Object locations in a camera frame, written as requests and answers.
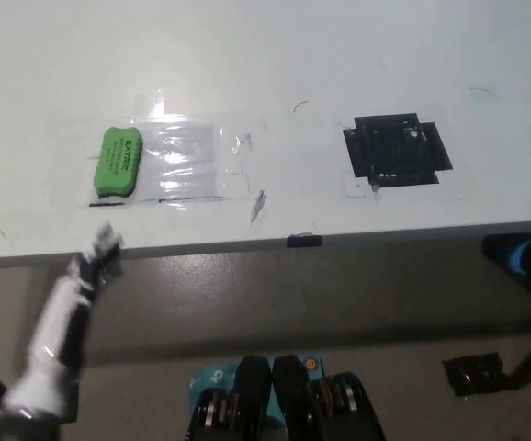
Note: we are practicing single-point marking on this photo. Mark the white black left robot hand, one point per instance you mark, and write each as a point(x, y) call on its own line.
point(49, 321)

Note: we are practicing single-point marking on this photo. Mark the crumpled clear tape scrap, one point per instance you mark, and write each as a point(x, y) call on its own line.
point(258, 204)

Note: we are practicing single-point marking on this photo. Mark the teal router box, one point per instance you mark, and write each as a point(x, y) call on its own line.
point(210, 376)

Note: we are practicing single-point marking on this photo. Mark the large clear tape patch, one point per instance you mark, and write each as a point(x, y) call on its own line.
point(187, 156)

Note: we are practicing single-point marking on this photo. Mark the short black tape piece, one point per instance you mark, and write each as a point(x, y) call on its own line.
point(304, 241)

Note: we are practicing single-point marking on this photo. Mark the black tape square patch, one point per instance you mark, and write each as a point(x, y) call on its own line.
point(398, 151)

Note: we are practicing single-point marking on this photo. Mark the green whiteboard eraser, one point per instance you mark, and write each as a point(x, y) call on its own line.
point(118, 161)

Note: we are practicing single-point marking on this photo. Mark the black floor tape patch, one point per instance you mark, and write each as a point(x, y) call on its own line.
point(472, 374)

